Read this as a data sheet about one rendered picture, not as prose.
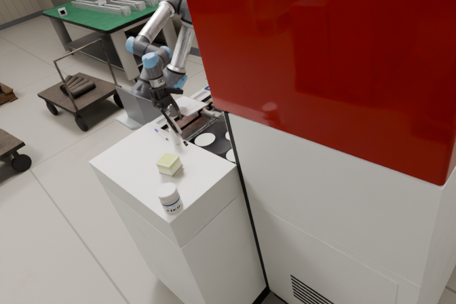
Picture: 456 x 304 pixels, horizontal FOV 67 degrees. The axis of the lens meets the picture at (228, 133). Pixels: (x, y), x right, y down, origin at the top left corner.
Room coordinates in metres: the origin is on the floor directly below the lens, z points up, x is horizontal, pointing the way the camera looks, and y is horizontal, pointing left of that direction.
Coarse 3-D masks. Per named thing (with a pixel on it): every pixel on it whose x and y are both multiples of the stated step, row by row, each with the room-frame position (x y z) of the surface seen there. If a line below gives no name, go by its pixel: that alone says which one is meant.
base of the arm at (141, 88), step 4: (140, 80) 1.91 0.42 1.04; (144, 80) 1.90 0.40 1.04; (136, 84) 1.91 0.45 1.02; (140, 84) 1.89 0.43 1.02; (144, 84) 1.89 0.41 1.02; (148, 84) 1.89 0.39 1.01; (132, 88) 1.90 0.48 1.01; (136, 88) 1.88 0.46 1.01; (140, 88) 1.88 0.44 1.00; (144, 88) 1.87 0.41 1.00; (148, 88) 1.87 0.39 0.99; (132, 92) 1.87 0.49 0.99; (136, 92) 1.86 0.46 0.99; (140, 92) 1.85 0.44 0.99; (144, 92) 1.85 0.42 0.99; (148, 92) 1.86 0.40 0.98; (144, 96) 1.84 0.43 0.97; (148, 96) 1.85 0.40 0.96
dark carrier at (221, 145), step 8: (216, 120) 1.50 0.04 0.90; (224, 120) 1.49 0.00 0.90; (208, 128) 1.45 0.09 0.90; (216, 128) 1.43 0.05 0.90; (224, 128) 1.41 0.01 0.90; (216, 136) 1.36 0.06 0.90; (224, 136) 1.35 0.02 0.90; (216, 144) 1.30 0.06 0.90; (224, 144) 1.29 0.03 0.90; (216, 152) 1.24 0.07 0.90; (224, 152) 1.23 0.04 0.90
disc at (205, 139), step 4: (200, 136) 1.39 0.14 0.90; (204, 136) 1.39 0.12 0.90; (208, 136) 1.38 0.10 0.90; (212, 136) 1.37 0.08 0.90; (196, 140) 1.37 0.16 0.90; (200, 140) 1.36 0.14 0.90; (204, 140) 1.35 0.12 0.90; (208, 140) 1.34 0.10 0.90; (212, 140) 1.34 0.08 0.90; (196, 144) 1.34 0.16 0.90; (200, 144) 1.33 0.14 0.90; (204, 144) 1.33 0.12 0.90; (208, 144) 1.32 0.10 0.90
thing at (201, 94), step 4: (196, 92) 1.74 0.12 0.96; (200, 92) 1.73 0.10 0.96; (204, 92) 1.73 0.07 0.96; (208, 92) 1.71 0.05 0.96; (192, 96) 1.71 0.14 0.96; (196, 96) 1.70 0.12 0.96; (200, 96) 1.69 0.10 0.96; (204, 96) 1.67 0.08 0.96; (200, 100) 1.64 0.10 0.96; (168, 112) 1.60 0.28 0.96; (160, 116) 1.58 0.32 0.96; (168, 116) 1.56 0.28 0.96; (176, 116) 1.54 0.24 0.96; (156, 120) 1.55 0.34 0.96; (160, 120) 1.54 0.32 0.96; (164, 120) 1.53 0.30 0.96; (156, 124) 1.51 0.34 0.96; (160, 124) 1.50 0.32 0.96; (164, 124) 1.49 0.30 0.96
